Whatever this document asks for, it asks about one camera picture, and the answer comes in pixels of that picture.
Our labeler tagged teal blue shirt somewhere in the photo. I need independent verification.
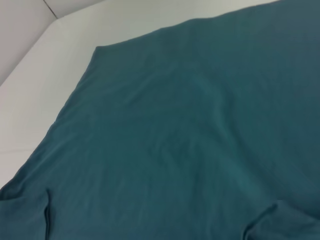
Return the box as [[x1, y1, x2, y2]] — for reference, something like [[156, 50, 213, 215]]
[[0, 0, 320, 240]]

